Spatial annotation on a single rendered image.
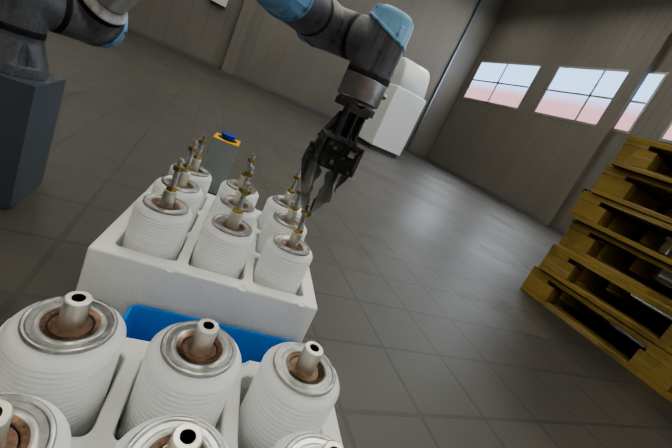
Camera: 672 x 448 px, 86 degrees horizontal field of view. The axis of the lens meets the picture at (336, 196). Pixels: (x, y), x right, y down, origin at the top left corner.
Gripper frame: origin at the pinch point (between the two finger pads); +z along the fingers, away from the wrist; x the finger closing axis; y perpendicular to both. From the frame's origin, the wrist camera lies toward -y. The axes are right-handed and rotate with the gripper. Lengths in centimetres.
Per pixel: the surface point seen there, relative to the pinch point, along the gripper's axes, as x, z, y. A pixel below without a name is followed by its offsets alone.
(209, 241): -14.5, 11.7, 5.0
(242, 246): -8.9, 10.6, 4.9
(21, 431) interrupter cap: -20.1, 9.2, 43.8
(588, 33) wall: 575, -386, -747
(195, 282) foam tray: -14.1, 17.6, 9.0
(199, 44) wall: -238, -3, -940
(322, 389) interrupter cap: 3.0, 9.1, 34.2
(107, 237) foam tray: -29.9, 16.4, 5.6
